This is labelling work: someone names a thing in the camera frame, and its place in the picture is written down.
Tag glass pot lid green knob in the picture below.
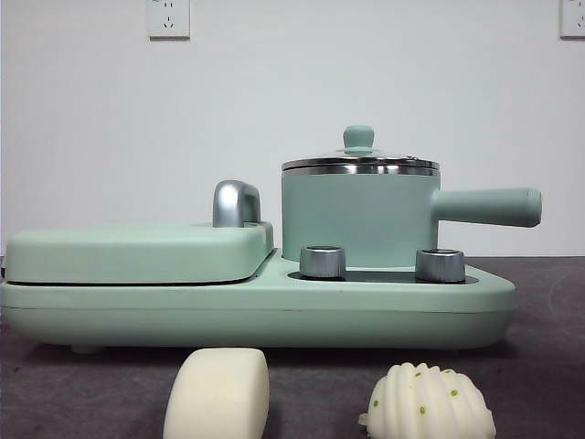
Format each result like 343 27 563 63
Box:
280 125 436 177

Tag plain white steamed bun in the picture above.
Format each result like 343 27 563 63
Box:
162 347 271 439

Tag pleated white bun green dots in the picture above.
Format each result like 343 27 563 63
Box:
357 362 497 439

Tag silver control knob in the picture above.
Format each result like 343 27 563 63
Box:
299 245 347 280
414 248 467 283

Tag mint green breakfast machine base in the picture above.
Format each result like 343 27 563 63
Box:
0 246 518 356

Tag mint green griddle lid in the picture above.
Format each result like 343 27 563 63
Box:
3 220 276 284

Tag mint green pot with handle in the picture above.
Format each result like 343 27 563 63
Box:
279 165 544 270

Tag chrome griddle lid handle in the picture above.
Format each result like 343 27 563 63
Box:
211 180 263 229

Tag white wall socket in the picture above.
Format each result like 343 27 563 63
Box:
145 0 192 42
558 0 585 40

